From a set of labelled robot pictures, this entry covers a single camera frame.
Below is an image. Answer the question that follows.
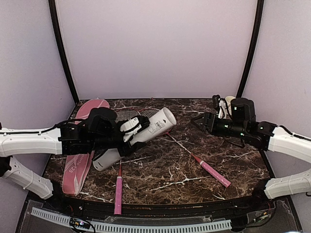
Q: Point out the white slotted cable duct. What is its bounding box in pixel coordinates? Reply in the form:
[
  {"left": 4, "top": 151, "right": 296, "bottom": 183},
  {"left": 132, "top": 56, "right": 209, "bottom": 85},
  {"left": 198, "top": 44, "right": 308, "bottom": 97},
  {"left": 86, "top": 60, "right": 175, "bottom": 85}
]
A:
[{"left": 31, "top": 207, "right": 232, "bottom": 233}]

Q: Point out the black front table rail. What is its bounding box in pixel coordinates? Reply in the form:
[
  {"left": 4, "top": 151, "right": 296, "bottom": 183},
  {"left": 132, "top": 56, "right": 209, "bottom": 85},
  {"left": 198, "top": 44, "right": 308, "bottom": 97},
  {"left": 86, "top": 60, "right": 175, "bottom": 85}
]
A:
[{"left": 49, "top": 196, "right": 273, "bottom": 218}]

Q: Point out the pink-handled badminton racket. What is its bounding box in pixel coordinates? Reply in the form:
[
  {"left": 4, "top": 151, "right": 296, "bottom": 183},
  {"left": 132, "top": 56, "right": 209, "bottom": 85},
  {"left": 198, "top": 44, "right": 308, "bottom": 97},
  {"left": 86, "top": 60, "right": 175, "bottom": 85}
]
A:
[
  {"left": 114, "top": 108, "right": 136, "bottom": 215},
  {"left": 139, "top": 108, "right": 231, "bottom": 188}
]

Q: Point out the white shuttlecock tube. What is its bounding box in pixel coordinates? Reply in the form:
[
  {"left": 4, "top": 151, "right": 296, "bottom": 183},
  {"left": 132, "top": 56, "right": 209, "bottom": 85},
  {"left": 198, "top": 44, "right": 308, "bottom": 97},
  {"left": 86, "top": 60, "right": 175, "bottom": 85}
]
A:
[{"left": 92, "top": 109, "right": 168, "bottom": 171}]

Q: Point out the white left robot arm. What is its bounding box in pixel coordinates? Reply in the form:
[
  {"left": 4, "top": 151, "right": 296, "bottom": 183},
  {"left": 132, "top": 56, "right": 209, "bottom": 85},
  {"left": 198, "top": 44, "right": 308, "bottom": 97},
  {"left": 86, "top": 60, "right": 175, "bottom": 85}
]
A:
[{"left": 0, "top": 107, "right": 150, "bottom": 212}]

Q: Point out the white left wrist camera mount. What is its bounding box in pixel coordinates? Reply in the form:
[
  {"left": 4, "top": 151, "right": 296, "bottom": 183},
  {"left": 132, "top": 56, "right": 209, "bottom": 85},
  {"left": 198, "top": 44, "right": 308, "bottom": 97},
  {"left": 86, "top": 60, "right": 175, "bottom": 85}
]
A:
[{"left": 120, "top": 115, "right": 150, "bottom": 142}]

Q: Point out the clear plastic tube lid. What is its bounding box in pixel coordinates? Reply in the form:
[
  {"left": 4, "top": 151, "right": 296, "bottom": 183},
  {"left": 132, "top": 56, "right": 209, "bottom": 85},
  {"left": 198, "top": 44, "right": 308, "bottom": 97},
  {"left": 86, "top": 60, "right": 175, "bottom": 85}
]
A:
[{"left": 162, "top": 107, "right": 177, "bottom": 130}]

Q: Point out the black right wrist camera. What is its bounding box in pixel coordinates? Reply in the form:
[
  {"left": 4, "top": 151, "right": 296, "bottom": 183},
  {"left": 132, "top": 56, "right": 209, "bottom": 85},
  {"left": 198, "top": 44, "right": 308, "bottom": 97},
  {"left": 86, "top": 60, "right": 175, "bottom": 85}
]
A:
[{"left": 212, "top": 95, "right": 229, "bottom": 119}]

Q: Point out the right pink-handled badminton racket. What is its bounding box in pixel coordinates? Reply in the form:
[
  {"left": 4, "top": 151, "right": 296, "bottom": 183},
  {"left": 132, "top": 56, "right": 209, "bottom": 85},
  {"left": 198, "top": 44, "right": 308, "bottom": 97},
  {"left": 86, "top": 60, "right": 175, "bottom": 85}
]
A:
[{"left": 139, "top": 108, "right": 231, "bottom": 188}]

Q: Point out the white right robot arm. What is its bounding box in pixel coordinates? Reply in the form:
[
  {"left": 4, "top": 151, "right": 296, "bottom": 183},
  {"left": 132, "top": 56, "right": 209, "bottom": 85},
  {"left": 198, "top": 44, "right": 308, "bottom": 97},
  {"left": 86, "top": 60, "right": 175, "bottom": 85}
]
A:
[{"left": 191, "top": 95, "right": 311, "bottom": 211}]

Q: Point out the pink racket cover bag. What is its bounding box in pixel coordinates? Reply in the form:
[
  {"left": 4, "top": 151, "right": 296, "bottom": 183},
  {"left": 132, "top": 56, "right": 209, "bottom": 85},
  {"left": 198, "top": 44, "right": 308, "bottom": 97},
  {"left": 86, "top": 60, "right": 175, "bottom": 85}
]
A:
[{"left": 62, "top": 99, "right": 110, "bottom": 196}]

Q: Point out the left pink-handled badminton racket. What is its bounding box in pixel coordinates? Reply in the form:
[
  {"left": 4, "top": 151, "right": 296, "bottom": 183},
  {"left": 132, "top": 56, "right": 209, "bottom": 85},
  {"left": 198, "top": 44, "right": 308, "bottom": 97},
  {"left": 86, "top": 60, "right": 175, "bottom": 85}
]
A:
[{"left": 114, "top": 108, "right": 136, "bottom": 215}]

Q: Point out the cream ceramic mug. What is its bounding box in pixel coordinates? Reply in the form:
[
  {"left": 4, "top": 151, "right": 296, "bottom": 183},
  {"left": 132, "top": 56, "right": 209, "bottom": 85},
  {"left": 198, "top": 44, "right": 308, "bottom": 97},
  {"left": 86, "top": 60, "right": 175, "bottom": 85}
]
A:
[{"left": 218, "top": 96, "right": 235, "bottom": 118}]

